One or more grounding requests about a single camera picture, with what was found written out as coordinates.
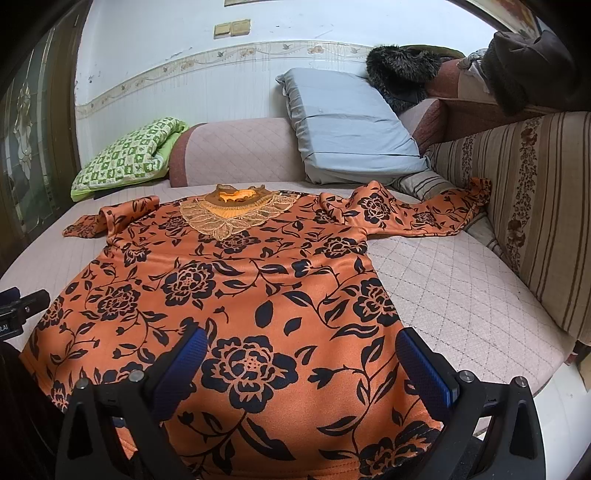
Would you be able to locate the light blue grey pillow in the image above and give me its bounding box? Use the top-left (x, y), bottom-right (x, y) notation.
top-left (276, 68), bottom-right (427, 185)

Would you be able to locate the pink quilted bolster cushion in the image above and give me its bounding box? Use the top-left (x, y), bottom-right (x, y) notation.
top-left (168, 118), bottom-right (305, 188)

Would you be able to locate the dark brown hanging garment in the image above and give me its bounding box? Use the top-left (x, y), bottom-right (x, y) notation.
top-left (481, 30), bottom-right (590, 116)

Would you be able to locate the black fur trimmed garment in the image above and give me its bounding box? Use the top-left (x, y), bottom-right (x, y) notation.
top-left (366, 45), bottom-right (464, 115)

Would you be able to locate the orange black floral blouse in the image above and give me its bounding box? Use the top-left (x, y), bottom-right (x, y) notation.
top-left (21, 179), bottom-right (491, 479)

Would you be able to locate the brown striped folded quilt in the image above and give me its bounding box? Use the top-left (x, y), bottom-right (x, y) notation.
top-left (394, 112), bottom-right (590, 344)

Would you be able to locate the green checkered pillow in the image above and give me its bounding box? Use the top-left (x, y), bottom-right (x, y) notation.
top-left (70, 117), bottom-right (187, 202)

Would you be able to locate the dark wooden glass door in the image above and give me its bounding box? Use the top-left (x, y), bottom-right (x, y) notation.
top-left (1, 1), bottom-right (91, 271)

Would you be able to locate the beige wall switch plate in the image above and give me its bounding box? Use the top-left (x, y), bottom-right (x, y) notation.
top-left (213, 19), bottom-right (252, 38)

